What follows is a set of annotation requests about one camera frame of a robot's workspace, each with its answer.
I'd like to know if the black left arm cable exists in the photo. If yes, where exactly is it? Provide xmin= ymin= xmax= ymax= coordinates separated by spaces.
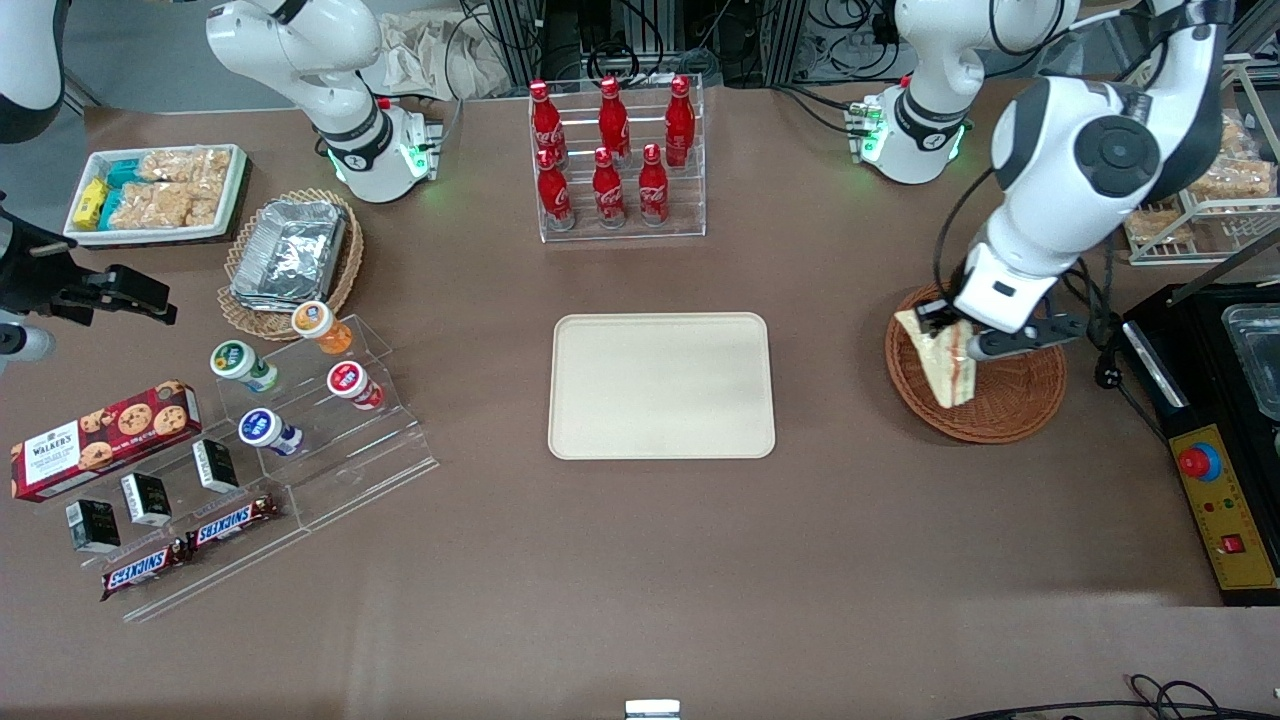
xmin=933 ymin=165 xmax=1001 ymax=296

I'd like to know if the beige plastic serving tray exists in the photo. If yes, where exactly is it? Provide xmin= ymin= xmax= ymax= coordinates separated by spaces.
xmin=548 ymin=312 xmax=777 ymax=461

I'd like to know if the clear acrylic bottle rack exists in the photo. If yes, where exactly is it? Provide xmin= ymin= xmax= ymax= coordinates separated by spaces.
xmin=528 ymin=73 xmax=707 ymax=244

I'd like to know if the crumpled beige bag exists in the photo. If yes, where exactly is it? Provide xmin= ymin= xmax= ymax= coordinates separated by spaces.
xmin=362 ymin=8 xmax=513 ymax=101

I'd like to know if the black arm base cable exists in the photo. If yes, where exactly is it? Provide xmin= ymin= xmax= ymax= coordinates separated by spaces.
xmin=775 ymin=83 xmax=863 ymax=136

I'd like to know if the black power cable with plug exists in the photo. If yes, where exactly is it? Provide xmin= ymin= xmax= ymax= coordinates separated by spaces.
xmin=1062 ymin=255 xmax=1171 ymax=446

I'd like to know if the white rectangular snack tray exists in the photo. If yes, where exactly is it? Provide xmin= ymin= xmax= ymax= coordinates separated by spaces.
xmin=63 ymin=143 xmax=250 ymax=248

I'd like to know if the round brown wicker basket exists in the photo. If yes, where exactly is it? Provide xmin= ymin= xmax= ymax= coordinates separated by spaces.
xmin=885 ymin=283 xmax=1068 ymax=445

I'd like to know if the oval light wicker basket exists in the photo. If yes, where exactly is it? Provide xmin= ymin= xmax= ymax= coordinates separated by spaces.
xmin=217 ymin=187 xmax=365 ymax=342

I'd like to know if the equipment rack with cables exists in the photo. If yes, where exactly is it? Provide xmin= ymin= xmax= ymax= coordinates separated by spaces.
xmin=470 ymin=0 xmax=901 ymax=91

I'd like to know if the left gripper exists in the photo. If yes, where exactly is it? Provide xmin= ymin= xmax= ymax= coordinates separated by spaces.
xmin=915 ymin=243 xmax=1053 ymax=348

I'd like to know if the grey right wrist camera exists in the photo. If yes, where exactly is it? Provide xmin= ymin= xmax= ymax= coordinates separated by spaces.
xmin=0 ymin=322 xmax=57 ymax=369

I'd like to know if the Snickers chocolate bar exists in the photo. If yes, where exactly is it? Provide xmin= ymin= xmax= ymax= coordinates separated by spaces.
xmin=100 ymin=540 xmax=193 ymax=602
xmin=185 ymin=492 xmax=281 ymax=553

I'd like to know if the grey metal bar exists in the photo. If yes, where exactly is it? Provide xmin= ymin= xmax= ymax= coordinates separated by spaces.
xmin=1168 ymin=230 xmax=1280 ymax=306

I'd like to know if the stack of foil trays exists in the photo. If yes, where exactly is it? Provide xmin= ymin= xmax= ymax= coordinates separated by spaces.
xmin=230 ymin=199 xmax=349 ymax=310

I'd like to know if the white wire shelf rack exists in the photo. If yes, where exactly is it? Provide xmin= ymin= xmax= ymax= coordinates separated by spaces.
xmin=1120 ymin=55 xmax=1280 ymax=266

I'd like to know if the thin black cable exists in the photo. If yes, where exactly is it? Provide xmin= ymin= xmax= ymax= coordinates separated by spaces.
xmin=945 ymin=698 xmax=1280 ymax=720
xmin=1130 ymin=673 xmax=1223 ymax=720

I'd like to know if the small black box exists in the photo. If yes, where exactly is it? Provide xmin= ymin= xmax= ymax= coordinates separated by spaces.
xmin=65 ymin=498 xmax=122 ymax=555
xmin=192 ymin=438 xmax=240 ymax=494
xmin=120 ymin=472 xmax=173 ymax=528

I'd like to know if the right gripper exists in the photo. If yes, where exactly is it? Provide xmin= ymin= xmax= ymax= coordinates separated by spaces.
xmin=0 ymin=192 xmax=180 ymax=326

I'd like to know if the red lid yogurt cup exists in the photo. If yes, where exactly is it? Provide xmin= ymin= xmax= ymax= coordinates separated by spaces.
xmin=326 ymin=361 xmax=385 ymax=411

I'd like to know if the red cola bottle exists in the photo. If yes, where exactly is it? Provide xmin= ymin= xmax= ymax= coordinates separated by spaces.
xmin=598 ymin=76 xmax=631 ymax=166
xmin=536 ymin=148 xmax=576 ymax=232
xmin=664 ymin=75 xmax=696 ymax=168
xmin=592 ymin=147 xmax=627 ymax=230
xmin=528 ymin=80 xmax=569 ymax=169
xmin=638 ymin=143 xmax=670 ymax=227

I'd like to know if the orange lid yogurt cup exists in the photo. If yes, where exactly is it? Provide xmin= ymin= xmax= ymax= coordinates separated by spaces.
xmin=291 ymin=301 xmax=354 ymax=356

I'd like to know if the blue lid yogurt cup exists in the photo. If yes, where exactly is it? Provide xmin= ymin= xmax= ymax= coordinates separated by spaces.
xmin=237 ymin=408 xmax=303 ymax=457

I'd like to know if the yellow snack pack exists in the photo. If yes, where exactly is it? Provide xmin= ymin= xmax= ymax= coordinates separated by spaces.
xmin=73 ymin=178 xmax=109 ymax=230

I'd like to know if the clear plastic container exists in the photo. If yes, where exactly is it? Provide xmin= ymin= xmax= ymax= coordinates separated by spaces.
xmin=1222 ymin=303 xmax=1280 ymax=423

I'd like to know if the plastic-wrapped triangle sandwich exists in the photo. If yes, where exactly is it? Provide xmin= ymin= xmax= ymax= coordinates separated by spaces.
xmin=893 ymin=308 xmax=978 ymax=408

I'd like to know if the red Walkers cookie box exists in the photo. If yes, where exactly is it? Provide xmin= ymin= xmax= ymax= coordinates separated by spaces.
xmin=10 ymin=380 xmax=203 ymax=503

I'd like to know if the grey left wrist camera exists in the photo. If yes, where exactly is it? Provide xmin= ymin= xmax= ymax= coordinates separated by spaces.
xmin=965 ymin=313 xmax=1088 ymax=363

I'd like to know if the green lid yogurt cup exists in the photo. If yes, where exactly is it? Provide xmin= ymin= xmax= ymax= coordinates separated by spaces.
xmin=209 ymin=340 xmax=280 ymax=393

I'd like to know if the clear acrylic stepped stand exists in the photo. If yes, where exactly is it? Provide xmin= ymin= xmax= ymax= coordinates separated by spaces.
xmin=214 ymin=313 xmax=441 ymax=533
xmin=30 ymin=425 xmax=313 ymax=623

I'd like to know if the black machine base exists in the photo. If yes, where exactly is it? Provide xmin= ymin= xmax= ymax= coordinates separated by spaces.
xmin=1120 ymin=283 xmax=1280 ymax=608

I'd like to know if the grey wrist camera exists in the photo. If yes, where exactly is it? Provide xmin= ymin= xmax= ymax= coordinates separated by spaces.
xmin=0 ymin=322 xmax=57 ymax=369
xmin=965 ymin=313 xmax=1088 ymax=363

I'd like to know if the yellow emergency stop panel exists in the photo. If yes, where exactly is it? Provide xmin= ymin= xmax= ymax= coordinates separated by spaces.
xmin=1168 ymin=423 xmax=1280 ymax=593

